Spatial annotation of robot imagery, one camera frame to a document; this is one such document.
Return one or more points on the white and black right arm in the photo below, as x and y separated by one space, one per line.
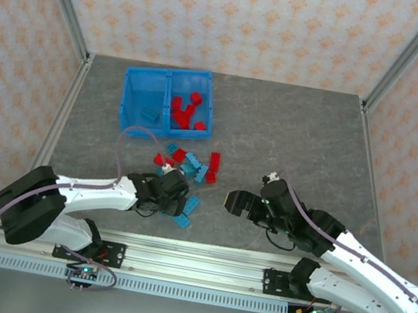
339 289

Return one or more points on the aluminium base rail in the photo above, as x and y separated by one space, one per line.
194 263

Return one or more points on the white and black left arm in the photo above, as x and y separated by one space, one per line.
97 193

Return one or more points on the long red lego brick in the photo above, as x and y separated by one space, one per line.
178 116
215 161

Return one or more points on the small red lego brick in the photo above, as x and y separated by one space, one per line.
169 162

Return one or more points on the aluminium table side rail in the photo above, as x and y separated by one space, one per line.
64 110
371 165

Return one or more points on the blue divided plastic bin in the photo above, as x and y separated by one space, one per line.
148 85

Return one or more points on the teal lego brick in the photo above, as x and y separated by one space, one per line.
172 148
149 113
159 172

